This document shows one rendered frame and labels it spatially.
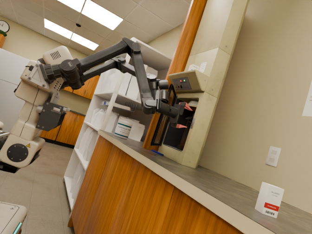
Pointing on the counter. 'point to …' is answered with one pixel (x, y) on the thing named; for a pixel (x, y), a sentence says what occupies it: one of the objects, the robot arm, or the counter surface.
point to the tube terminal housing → (208, 116)
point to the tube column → (220, 26)
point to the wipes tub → (123, 129)
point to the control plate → (181, 83)
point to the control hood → (194, 81)
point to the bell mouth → (193, 104)
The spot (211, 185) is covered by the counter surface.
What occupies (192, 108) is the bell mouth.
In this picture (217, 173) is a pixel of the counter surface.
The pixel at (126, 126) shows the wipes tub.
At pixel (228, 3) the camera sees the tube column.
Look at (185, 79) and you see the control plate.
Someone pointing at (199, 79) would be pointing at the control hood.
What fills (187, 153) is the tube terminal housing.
